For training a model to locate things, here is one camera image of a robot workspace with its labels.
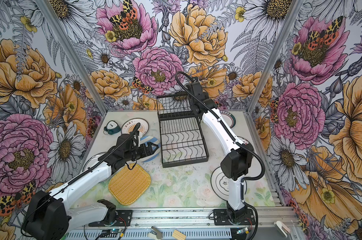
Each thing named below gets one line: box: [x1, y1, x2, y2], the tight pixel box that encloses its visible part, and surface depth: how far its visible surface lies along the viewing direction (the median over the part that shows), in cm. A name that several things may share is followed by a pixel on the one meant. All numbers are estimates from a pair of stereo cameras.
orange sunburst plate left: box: [121, 117, 150, 137], surface depth 114 cm
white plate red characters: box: [82, 152, 107, 172], surface depth 95 cm
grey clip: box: [151, 226, 162, 239], surface depth 71 cm
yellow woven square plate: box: [108, 163, 151, 206], surface depth 85 cm
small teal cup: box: [103, 120, 121, 135], surface depth 108 cm
